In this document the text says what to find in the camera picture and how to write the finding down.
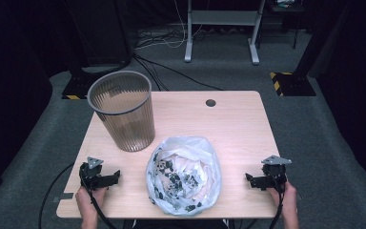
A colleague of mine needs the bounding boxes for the grey tape strip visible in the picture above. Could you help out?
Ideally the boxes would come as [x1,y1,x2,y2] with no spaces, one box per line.
[52,192,74,203]

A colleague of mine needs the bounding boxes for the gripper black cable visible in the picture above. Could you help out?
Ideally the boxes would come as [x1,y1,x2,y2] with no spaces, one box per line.
[268,176,286,229]
[80,173,119,229]

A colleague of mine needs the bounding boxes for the white metal desk frame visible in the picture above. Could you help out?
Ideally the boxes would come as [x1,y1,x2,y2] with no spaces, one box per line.
[183,0,267,67]

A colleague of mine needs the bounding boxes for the tangle of floor cables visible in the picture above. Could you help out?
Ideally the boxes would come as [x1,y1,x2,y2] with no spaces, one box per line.
[133,27,190,52]

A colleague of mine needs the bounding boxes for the black cable loop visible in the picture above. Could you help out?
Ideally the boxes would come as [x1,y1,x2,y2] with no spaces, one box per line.
[38,162,76,229]

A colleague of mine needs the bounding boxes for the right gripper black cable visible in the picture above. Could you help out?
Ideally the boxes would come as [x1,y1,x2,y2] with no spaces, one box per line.
[268,176,286,229]

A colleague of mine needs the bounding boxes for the dark curtain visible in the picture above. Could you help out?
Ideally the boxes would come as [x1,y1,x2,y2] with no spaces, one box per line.
[311,0,366,206]
[0,0,53,204]

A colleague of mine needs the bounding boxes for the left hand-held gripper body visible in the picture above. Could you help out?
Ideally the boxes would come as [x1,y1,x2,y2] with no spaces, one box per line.
[78,156,110,192]

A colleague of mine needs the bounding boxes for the person's dark clothing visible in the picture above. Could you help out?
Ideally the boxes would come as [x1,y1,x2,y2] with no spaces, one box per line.
[123,219,231,229]

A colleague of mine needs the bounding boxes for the white plastic trash bag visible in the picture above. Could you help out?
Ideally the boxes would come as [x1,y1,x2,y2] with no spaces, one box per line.
[145,135,223,217]

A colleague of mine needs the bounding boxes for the black panel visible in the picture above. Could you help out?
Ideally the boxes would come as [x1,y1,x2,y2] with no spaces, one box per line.
[64,0,135,69]

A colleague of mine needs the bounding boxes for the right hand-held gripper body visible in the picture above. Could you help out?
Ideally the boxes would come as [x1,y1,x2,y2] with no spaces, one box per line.
[260,155,293,194]

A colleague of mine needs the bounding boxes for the person's left hand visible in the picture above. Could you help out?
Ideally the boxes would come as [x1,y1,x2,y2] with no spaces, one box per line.
[74,186,108,221]

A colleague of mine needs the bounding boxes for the black floor cable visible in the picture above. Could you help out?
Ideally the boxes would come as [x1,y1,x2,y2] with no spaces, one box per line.
[132,52,225,93]

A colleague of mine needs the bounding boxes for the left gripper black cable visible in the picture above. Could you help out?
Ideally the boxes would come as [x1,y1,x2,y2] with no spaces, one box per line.
[80,173,119,229]

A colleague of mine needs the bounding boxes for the dark side table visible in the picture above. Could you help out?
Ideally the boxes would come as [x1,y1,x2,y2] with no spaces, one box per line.
[266,0,307,51]

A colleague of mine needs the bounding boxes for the ribbed translucent grey trash can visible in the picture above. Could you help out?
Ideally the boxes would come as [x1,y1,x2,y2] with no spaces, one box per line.
[87,70,156,153]

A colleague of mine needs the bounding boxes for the black stand with striped base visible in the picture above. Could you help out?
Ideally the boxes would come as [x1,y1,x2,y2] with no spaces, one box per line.
[269,0,351,97]
[61,70,92,101]

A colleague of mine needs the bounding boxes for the person's right hand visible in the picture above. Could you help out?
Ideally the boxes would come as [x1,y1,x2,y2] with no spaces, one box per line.
[267,181,298,218]

